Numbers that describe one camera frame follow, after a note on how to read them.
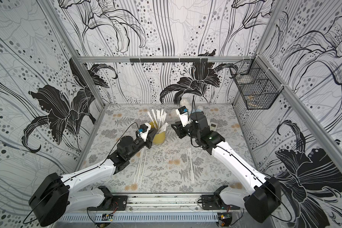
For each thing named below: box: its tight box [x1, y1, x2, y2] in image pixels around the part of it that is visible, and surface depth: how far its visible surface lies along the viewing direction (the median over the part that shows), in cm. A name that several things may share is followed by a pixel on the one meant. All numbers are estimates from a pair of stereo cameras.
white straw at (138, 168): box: [133, 150, 145, 185], surface depth 85 cm
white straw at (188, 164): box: [185, 148, 192, 185], surface depth 88 cm
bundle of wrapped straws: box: [147, 108, 170, 134], surface depth 90 cm
